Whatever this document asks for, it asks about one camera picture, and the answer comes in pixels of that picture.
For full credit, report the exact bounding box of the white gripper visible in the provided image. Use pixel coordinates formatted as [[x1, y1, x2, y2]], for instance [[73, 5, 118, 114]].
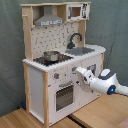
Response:
[[74, 66, 97, 93]]

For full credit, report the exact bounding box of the red stove knob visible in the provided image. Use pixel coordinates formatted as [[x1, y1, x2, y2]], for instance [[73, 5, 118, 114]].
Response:
[[54, 73, 60, 79], [71, 66, 78, 73]]

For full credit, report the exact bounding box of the toy oven door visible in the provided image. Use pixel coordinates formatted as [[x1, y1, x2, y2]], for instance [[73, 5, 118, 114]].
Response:
[[55, 84, 74, 111]]

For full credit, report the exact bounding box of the wooden toy kitchen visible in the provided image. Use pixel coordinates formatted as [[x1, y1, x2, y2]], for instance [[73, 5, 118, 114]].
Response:
[[22, 2, 105, 127]]

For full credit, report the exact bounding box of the left red stove knob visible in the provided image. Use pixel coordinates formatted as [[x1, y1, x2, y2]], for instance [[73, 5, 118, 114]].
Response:
[[54, 73, 60, 79]]

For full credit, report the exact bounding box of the toy microwave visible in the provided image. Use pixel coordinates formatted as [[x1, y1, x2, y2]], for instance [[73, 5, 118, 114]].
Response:
[[67, 3, 90, 21]]

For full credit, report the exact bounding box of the silver toy pot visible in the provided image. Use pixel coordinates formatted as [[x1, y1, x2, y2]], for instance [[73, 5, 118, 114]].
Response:
[[44, 51, 60, 61]]

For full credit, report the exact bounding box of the grey toy sink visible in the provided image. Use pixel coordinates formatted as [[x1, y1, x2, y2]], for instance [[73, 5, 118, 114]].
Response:
[[66, 47, 94, 56]]

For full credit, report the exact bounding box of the cabinet door with dispenser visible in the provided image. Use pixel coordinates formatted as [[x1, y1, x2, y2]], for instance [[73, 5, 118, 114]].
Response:
[[80, 56, 102, 106]]

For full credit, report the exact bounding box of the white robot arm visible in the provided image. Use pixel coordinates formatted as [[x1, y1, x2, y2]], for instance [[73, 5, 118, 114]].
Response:
[[76, 67, 128, 96]]

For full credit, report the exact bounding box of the black toy stovetop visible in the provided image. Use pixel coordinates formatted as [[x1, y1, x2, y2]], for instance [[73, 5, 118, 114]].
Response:
[[34, 54, 71, 66]]

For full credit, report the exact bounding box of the right red stove knob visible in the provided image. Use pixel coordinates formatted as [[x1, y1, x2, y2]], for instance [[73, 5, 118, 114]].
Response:
[[71, 66, 78, 73]]

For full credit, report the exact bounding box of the black toy faucet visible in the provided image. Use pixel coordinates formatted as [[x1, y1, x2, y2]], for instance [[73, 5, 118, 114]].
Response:
[[67, 33, 83, 49]]

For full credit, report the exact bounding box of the grey range hood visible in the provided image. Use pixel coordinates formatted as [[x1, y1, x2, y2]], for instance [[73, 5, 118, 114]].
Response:
[[35, 5, 64, 27]]

